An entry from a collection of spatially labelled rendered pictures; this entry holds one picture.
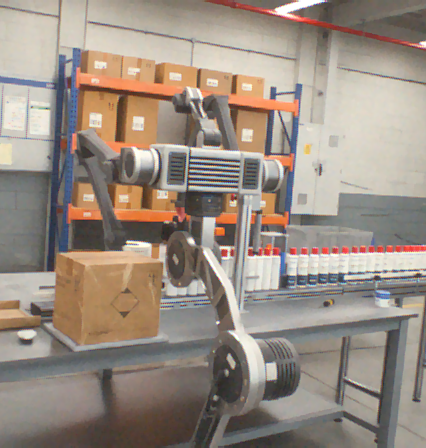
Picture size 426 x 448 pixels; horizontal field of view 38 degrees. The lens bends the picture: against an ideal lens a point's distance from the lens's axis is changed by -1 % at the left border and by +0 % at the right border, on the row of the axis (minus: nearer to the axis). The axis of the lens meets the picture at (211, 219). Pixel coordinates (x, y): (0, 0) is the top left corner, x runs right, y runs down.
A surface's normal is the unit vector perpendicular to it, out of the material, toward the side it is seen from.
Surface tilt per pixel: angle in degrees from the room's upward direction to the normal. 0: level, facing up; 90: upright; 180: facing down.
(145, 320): 90
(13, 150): 90
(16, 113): 89
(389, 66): 90
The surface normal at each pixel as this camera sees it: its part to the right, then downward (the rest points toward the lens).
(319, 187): 0.47, 0.12
